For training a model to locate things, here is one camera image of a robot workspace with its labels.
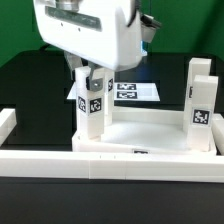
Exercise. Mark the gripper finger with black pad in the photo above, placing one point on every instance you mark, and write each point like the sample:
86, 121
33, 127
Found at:
95, 78
73, 62

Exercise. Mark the fiducial marker sheet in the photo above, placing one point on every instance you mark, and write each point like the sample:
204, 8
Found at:
135, 92

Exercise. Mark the white desk tabletop tray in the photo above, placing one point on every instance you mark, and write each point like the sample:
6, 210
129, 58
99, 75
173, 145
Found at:
146, 131

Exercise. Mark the white U-shaped fence frame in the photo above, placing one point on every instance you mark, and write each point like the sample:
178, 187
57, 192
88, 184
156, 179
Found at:
99, 165

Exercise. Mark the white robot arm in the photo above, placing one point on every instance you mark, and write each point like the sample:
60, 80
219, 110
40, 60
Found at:
106, 33

